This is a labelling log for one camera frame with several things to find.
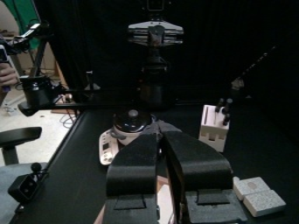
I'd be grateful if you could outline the grey speckled foam block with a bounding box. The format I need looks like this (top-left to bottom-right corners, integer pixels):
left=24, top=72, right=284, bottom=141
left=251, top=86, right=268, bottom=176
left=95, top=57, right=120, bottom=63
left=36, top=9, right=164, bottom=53
left=241, top=189, right=287, bottom=218
left=232, top=176, right=272, bottom=201

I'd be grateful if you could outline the black chair armrest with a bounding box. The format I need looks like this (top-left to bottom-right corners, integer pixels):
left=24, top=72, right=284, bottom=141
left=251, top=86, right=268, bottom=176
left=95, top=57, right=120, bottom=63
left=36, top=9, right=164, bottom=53
left=0, top=126, right=43, bottom=166

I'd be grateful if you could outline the small black stand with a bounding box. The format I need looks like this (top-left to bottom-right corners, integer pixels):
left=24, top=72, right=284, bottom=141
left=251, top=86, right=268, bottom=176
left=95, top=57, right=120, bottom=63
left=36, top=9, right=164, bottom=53
left=84, top=70, right=101, bottom=92

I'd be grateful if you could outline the person's hand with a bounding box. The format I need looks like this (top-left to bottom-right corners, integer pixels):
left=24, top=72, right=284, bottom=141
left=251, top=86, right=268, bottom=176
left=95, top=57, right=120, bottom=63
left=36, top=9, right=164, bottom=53
left=0, top=61, right=20, bottom=88

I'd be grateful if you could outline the black rod with clamp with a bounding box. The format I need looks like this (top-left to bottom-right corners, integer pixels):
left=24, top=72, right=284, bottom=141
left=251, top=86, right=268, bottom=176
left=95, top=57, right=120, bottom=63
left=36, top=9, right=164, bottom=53
left=229, top=45, right=277, bottom=92

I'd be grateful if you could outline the white toy appliance black lid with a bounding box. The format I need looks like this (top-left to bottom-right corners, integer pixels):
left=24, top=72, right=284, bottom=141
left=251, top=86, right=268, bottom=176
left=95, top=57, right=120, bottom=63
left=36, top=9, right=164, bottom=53
left=97, top=108, right=157, bottom=166

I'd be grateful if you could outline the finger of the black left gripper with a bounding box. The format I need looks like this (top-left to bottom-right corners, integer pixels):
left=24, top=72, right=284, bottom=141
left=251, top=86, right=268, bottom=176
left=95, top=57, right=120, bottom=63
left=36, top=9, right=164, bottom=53
left=147, top=25, right=157, bottom=49
left=155, top=25, right=165, bottom=49

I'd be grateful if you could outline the black box device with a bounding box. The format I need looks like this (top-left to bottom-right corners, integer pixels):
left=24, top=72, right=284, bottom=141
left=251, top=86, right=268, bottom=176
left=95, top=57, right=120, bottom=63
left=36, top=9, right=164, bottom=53
left=6, top=162, right=44, bottom=205

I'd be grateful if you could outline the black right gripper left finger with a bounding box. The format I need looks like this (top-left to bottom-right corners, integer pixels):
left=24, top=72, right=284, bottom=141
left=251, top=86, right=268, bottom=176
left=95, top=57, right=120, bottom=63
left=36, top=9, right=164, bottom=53
left=101, top=132, right=160, bottom=224

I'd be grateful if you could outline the green cloth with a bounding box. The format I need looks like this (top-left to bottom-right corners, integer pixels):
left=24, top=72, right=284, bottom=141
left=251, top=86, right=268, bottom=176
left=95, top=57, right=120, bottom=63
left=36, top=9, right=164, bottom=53
left=4, top=0, right=43, bottom=51

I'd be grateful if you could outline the white toy knife block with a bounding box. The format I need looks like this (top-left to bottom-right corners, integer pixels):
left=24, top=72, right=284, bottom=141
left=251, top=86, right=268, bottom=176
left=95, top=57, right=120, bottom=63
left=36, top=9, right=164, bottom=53
left=197, top=104, right=231, bottom=153

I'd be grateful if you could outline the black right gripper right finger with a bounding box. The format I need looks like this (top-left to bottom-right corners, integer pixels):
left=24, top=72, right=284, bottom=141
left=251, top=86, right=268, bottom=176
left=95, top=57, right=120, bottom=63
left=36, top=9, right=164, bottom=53
left=160, top=130, right=248, bottom=224

